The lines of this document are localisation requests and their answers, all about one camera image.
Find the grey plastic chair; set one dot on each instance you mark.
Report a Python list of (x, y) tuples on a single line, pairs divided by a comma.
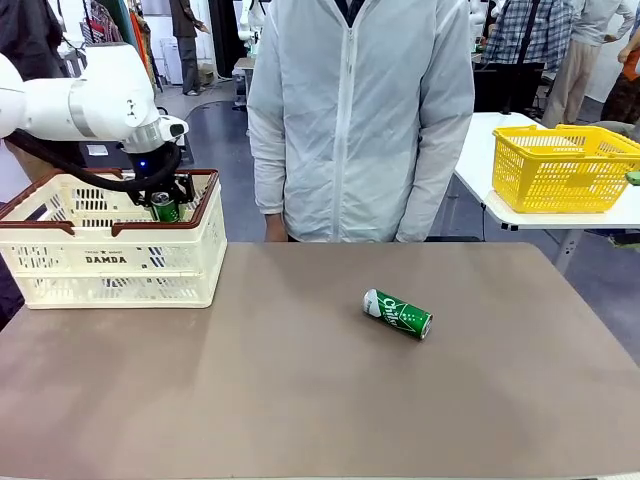
[(75, 62)]

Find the bystander in beige trousers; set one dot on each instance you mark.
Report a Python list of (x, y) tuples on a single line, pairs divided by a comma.
[(575, 70)]

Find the bystander in plaid shirt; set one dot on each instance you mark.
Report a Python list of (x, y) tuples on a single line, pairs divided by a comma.
[(525, 35)]

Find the bystander in dark grey shirt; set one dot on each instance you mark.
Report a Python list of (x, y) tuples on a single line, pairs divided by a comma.
[(25, 30)]

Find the black monitor panel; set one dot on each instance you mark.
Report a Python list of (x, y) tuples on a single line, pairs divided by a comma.
[(505, 87)]

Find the person's left forearm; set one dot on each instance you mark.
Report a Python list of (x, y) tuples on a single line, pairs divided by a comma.
[(435, 190)]

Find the green Chilsung cider can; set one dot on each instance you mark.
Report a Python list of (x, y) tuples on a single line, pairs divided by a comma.
[(397, 315), (166, 210)]

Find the bystander in orange patterned clothes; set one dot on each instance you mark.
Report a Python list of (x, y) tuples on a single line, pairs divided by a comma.
[(625, 95)]

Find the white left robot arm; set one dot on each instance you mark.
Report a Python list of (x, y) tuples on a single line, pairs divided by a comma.
[(110, 90)]

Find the person's right hand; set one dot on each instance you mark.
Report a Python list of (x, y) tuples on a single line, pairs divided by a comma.
[(276, 230)]

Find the person's left hand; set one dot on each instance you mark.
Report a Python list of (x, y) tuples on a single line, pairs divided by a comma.
[(410, 238)]

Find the white table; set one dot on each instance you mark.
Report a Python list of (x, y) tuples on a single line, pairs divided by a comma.
[(480, 165)]

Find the grey storage bin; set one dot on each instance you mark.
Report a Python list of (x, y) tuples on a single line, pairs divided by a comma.
[(107, 160)]

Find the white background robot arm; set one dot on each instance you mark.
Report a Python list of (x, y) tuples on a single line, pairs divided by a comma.
[(477, 20)]

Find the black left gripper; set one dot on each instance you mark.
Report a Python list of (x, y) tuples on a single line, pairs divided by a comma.
[(147, 170)]

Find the person in white jacket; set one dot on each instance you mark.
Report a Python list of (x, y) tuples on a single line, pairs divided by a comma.
[(360, 125)]

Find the person's right forearm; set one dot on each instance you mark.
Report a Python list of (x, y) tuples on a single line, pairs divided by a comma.
[(265, 175)]

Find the yellow plastic shopping basket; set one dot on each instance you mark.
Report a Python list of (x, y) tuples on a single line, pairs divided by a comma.
[(550, 170)]

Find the cream folding crate brown rim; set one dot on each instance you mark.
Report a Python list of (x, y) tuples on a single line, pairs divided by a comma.
[(100, 260)]

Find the small green object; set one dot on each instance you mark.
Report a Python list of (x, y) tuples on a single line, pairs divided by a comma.
[(634, 177)]

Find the clothes rack with garments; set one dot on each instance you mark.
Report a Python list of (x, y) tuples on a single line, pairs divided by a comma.
[(100, 20)]

